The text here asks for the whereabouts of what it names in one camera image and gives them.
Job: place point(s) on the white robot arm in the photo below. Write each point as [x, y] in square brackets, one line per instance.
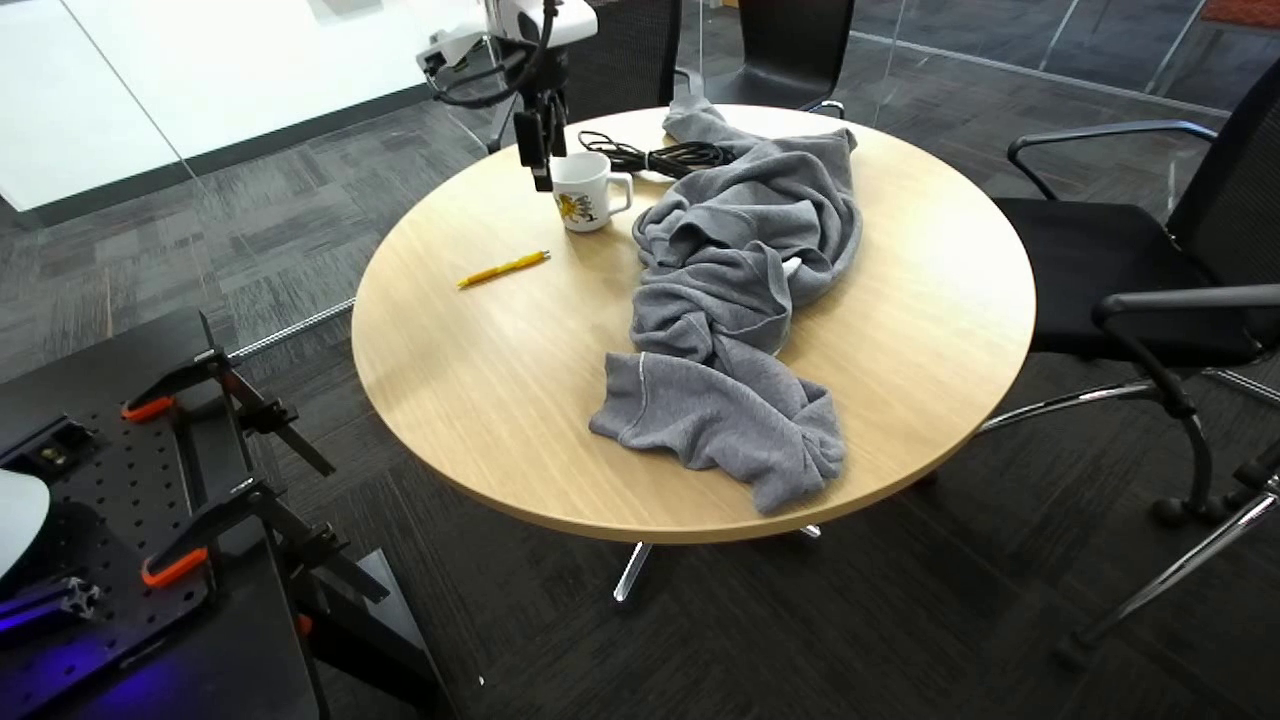
[513, 50]

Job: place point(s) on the black perforated mounting board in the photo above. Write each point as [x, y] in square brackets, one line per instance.
[80, 634]

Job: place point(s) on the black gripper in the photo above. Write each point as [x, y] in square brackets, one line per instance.
[541, 135]

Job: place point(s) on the white cup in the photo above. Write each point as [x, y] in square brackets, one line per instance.
[588, 192]

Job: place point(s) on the yellow pen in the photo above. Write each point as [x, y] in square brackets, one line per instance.
[502, 269]

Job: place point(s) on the black office chair right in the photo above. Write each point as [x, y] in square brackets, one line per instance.
[1181, 294]

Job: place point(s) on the orange handled clamp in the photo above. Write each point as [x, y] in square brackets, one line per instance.
[245, 518]
[254, 409]

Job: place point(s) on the white round device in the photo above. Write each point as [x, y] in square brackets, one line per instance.
[26, 504]

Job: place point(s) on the grey towel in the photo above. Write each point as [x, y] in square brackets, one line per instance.
[730, 252]

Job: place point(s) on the black chair back centre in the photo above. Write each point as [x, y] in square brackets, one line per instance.
[788, 52]

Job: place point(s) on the orange handled clamp upper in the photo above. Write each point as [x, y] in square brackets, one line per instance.
[254, 409]

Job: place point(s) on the black chair back left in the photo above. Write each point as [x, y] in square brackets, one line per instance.
[629, 60]

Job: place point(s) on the orange handled clamp lower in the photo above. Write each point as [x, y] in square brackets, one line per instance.
[245, 518]

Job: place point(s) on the round wooden table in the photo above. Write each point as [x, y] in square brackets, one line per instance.
[499, 385]

